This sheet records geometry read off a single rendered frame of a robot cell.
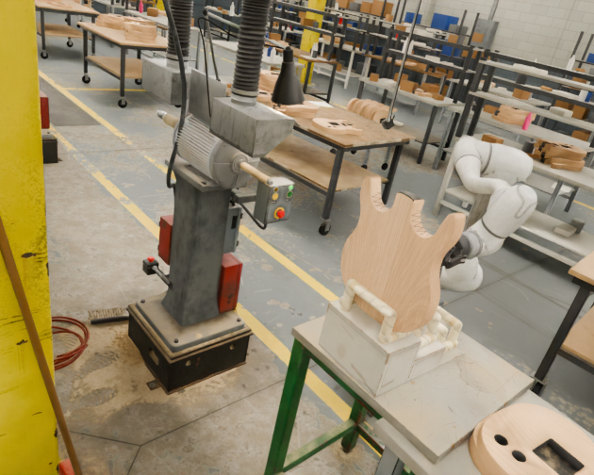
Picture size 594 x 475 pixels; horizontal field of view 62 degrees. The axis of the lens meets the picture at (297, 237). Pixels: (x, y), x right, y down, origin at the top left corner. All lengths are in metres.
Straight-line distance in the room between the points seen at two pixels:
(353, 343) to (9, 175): 1.05
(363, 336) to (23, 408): 1.11
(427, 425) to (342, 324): 0.37
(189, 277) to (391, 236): 1.37
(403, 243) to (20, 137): 1.01
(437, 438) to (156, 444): 1.43
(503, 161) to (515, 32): 11.59
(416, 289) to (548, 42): 12.18
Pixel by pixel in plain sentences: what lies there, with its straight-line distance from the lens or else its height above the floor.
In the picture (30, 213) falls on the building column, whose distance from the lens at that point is 1.50.
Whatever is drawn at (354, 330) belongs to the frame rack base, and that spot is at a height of 1.08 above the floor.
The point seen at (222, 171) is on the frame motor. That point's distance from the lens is 2.15.
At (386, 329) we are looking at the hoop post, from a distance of 1.45.
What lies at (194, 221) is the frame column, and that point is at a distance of 2.38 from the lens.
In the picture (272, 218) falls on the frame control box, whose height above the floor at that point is 0.95.
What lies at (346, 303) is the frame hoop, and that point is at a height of 1.13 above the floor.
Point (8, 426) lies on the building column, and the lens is 1.92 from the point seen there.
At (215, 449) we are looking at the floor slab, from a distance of 2.54.
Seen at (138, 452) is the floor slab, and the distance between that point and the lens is 2.52.
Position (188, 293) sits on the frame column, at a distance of 2.59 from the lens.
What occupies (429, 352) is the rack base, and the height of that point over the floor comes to 1.02.
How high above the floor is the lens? 1.96
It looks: 26 degrees down
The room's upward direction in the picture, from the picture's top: 11 degrees clockwise
